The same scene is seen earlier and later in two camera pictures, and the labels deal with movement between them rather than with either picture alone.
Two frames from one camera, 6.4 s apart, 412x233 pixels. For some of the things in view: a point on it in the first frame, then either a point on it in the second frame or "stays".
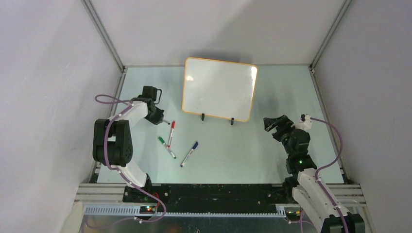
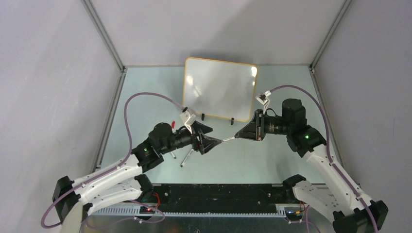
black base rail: x=186 y=199 stays
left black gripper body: x=155 y=117 to x=183 y=138
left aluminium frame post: x=89 y=6 stays
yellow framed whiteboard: x=219 y=89 stays
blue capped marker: x=195 y=145 stays
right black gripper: x=271 y=123 to x=255 y=129
